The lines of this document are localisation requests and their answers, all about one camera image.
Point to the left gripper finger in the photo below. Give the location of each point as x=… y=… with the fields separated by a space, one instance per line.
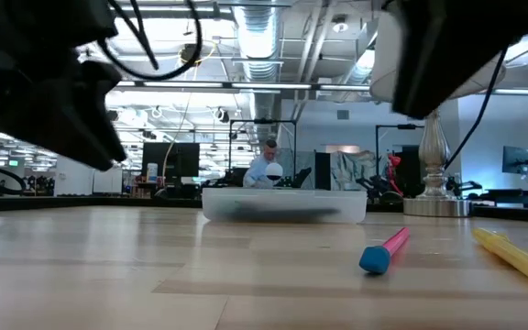
x=71 y=133

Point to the pink pencil blue cap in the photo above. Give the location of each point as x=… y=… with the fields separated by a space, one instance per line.
x=392 y=245

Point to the clear pencil box grey lid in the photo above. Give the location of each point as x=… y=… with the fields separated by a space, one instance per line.
x=282 y=197

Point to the yellow highlighter pen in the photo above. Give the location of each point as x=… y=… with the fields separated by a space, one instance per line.
x=516 y=256

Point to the white cabinet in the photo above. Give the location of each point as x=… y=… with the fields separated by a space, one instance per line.
x=107 y=181

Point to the white canister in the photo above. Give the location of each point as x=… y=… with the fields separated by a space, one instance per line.
x=152 y=173

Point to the black computer monitor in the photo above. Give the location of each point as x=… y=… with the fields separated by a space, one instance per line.
x=172 y=160

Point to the white shade silver table lamp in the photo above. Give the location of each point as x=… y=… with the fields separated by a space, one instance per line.
x=433 y=151

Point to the red equipment piece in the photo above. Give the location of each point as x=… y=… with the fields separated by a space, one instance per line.
x=394 y=165

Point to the grey mounted monitor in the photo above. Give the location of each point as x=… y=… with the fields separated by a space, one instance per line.
x=516 y=159

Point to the grey draped sheet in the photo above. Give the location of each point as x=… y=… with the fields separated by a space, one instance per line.
x=353 y=169

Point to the overhead rig crossbar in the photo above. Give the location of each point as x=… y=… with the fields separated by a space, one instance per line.
x=268 y=85

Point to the person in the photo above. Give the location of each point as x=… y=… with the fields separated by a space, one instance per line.
x=255 y=172

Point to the white spherical device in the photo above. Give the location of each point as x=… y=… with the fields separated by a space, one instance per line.
x=274 y=169

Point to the black aluminium rig frame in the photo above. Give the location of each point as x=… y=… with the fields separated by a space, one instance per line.
x=85 y=201

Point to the narrow black stand frame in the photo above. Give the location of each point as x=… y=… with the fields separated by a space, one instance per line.
x=399 y=126

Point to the wide black stand frame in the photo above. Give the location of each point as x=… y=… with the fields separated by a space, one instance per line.
x=264 y=121

